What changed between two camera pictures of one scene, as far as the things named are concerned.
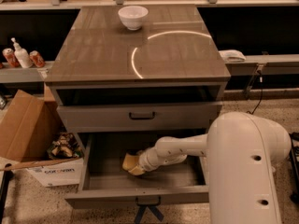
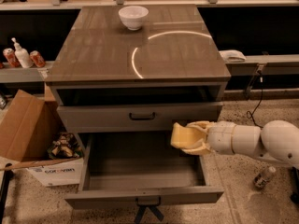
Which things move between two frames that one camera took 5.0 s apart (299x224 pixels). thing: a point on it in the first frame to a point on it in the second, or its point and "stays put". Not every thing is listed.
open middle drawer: x=104 y=181 stays put
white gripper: x=146 y=161 to x=220 y=137
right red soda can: x=36 y=59 stays put
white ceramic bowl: x=133 y=17 stays put
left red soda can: x=10 y=58 stays put
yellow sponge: x=130 y=161 to x=183 y=137
